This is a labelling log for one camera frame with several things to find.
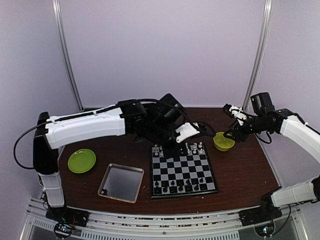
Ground green bowl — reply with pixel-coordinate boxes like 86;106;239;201
213;132;235;152

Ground black and grey chessboard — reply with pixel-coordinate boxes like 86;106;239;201
150;142;219;199

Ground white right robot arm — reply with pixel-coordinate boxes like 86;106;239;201
223;92;320;221

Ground metal tray with wood rim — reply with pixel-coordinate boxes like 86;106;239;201
97;163;144;204

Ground right aluminium frame post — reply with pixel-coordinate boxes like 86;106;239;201
242;0;274;111

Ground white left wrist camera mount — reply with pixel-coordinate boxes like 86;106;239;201
175;122;200;143

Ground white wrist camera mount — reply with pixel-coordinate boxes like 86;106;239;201
222;103;248;126
175;122;200;143

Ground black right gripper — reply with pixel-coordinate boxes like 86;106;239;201
223;114;270;143

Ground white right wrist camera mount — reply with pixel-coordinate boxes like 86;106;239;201
222;103;248;126

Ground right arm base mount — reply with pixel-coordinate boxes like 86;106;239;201
238;207;282;238

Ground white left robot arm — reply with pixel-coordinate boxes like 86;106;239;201
22;93;217;222

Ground aluminium front rail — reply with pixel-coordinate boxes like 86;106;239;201
19;208;308;240

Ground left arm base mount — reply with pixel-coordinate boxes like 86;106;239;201
45;207;89;239

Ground green plate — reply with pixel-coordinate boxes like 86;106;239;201
67;148;97;174

